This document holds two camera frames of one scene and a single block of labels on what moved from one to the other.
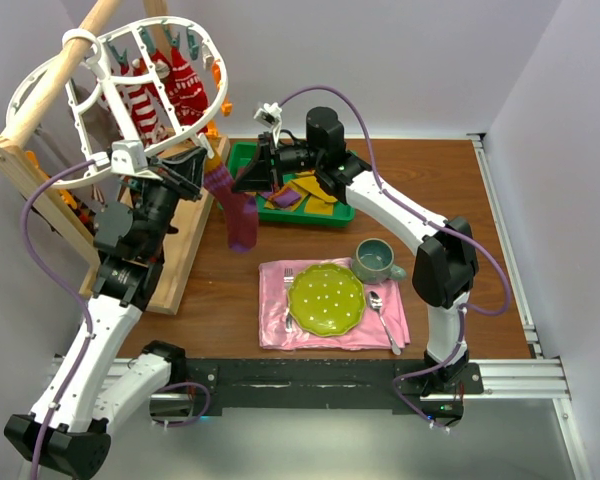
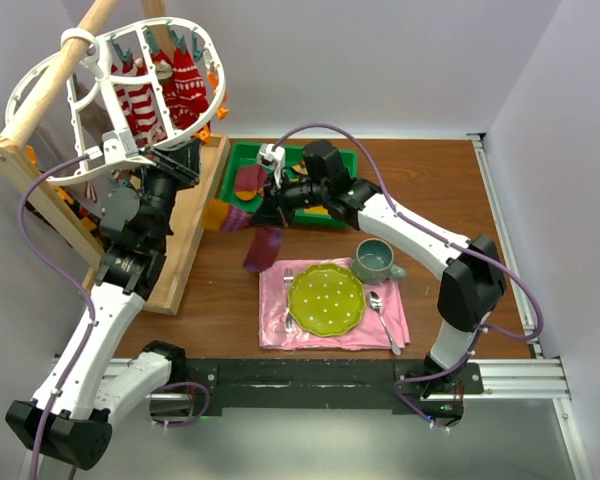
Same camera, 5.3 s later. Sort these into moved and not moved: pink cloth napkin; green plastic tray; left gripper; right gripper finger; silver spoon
Moved: right gripper finger
Not moved: pink cloth napkin; green plastic tray; left gripper; silver spoon
